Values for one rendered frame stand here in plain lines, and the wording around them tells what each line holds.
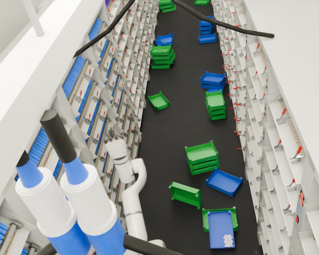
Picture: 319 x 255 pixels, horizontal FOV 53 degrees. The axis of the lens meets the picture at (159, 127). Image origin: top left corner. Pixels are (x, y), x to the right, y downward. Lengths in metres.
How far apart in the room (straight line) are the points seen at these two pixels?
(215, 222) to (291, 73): 1.73
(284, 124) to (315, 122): 0.36
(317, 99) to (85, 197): 1.17
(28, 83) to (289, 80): 1.33
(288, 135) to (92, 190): 1.28
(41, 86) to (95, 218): 0.22
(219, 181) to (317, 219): 2.11
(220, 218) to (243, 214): 0.26
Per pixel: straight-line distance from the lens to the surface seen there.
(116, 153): 1.72
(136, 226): 1.65
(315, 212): 1.38
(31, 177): 0.52
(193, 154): 3.44
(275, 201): 2.10
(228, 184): 3.35
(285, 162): 1.79
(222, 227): 2.99
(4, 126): 0.36
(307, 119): 1.38
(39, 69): 0.44
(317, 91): 1.53
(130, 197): 1.69
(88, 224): 0.55
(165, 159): 3.67
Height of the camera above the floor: 2.61
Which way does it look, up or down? 39 degrees down
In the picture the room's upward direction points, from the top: 12 degrees counter-clockwise
